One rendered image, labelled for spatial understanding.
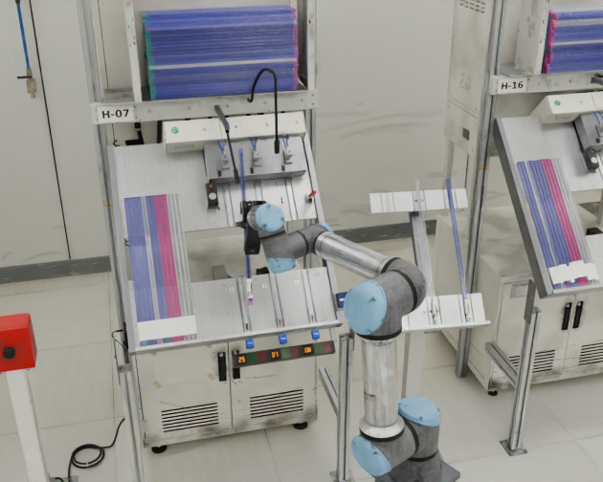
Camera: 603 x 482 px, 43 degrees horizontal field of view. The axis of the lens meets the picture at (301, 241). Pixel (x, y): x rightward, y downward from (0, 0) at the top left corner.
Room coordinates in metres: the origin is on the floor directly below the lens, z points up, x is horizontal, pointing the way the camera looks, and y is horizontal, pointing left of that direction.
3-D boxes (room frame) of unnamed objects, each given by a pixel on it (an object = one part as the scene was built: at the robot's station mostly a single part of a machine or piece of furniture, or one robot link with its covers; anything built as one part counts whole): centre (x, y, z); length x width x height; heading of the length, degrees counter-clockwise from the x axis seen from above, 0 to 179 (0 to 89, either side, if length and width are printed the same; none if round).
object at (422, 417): (1.63, -0.31, 0.72); 0.13 x 0.12 x 0.14; 130
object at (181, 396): (2.68, 0.35, 0.31); 0.70 x 0.65 x 0.62; 104
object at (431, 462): (1.63, -0.31, 0.60); 0.15 x 0.15 x 0.10
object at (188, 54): (2.58, 0.27, 1.52); 0.51 x 0.13 x 0.27; 104
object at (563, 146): (2.86, -1.11, 0.65); 1.01 x 0.73 x 1.29; 14
